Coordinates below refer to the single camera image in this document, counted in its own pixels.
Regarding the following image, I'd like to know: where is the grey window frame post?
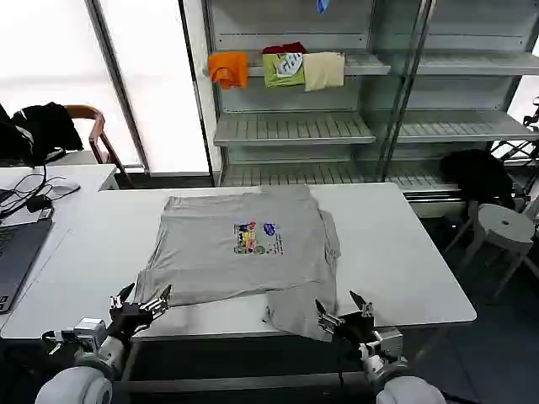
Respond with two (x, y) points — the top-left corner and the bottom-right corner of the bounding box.
(83, 0), (152, 174)

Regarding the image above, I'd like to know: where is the dark grey laptop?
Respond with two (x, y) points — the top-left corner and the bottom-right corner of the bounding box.
(0, 216), (55, 315)

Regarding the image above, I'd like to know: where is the white round stool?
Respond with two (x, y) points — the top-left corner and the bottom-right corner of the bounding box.
(444, 203), (536, 298)

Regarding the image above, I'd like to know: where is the black desk cable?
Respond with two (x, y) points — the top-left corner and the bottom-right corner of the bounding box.
(0, 162), (67, 220)

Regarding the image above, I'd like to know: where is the grey printed t-shirt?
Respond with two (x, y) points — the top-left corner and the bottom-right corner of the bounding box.
(135, 184), (343, 343)

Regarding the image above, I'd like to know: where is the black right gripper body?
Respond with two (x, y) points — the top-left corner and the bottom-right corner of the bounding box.
(332, 311), (378, 348)

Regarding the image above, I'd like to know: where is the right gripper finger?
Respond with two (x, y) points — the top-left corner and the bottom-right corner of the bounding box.
(350, 290), (375, 317)
(315, 299), (346, 333)

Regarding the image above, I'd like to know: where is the black folding stand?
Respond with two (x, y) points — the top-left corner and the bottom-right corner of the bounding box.
(488, 95), (539, 211)

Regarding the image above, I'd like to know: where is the black garment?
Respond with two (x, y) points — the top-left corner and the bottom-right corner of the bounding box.
(440, 149), (515, 211)

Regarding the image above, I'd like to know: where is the brown wooden chair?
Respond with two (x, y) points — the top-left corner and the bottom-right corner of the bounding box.
(65, 104), (136, 189)

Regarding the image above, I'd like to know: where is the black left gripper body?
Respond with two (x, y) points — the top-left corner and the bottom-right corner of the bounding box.
(107, 303), (153, 343)

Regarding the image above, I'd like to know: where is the black jacket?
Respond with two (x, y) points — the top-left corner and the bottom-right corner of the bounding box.
(0, 101), (84, 167)

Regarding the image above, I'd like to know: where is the empty grey shelf rack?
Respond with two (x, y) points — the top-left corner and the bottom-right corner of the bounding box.
(372, 0), (539, 203)

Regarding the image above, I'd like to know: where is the grey shelf rack with clothes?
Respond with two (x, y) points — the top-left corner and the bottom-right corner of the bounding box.
(201, 0), (392, 189)

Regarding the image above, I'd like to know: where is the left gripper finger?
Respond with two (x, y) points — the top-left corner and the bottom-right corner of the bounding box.
(142, 284), (173, 319)
(109, 283), (135, 311)

